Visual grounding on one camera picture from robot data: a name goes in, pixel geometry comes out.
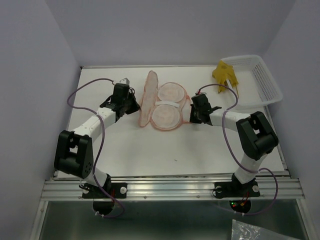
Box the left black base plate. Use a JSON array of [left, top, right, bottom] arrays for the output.
[[79, 182, 128, 199]]

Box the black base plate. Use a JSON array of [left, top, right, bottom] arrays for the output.
[[212, 181, 261, 199], [79, 182, 128, 199]]

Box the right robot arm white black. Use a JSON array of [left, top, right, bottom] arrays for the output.
[[190, 93, 279, 199]]

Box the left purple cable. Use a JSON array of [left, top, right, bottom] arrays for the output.
[[67, 78, 126, 219]]

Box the white plastic basket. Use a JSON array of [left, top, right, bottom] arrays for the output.
[[222, 55, 283, 110]]

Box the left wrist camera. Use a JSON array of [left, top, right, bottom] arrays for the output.
[[119, 77, 130, 85]]

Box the aluminium frame rail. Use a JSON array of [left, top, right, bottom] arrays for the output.
[[40, 176, 305, 201]]

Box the clear plastic bag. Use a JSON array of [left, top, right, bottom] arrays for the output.
[[230, 219, 311, 240]]

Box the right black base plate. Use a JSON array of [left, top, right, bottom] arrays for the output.
[[212, 181, 261, 199]]

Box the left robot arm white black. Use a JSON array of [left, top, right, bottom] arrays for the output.
[[54, 83, 140, 197]]

